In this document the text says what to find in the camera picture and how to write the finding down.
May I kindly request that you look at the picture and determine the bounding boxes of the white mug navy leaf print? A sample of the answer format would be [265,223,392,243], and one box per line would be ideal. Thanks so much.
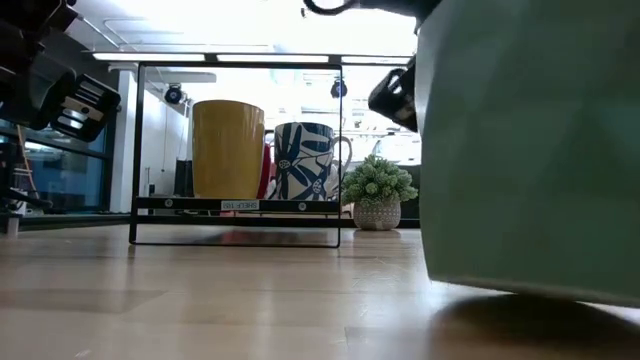
[267,121,354,202]

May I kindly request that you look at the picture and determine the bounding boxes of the yellow mug white handle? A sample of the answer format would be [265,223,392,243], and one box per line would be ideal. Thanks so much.
[192,99,266,200]

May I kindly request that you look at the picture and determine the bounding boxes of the small artificial potted plant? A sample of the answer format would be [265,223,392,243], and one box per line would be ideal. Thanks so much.
[341,153,419,232]

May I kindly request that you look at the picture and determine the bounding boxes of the wooden shelf black metal frame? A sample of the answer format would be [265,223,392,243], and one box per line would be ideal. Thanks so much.
[128,61,344,249]

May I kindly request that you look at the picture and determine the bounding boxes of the red mug white handle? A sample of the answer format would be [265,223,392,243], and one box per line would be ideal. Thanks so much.
[256,142,274,200]

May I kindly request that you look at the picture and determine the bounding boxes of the overhead light bar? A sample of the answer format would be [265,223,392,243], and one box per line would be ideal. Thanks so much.
[92,51,414,66]

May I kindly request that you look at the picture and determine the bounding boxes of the black aluminium rig frame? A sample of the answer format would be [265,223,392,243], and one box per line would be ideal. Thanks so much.
[19,213,421,231]

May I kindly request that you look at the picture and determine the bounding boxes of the mint green mug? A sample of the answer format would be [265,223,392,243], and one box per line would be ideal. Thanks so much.
[413,0,640,309]

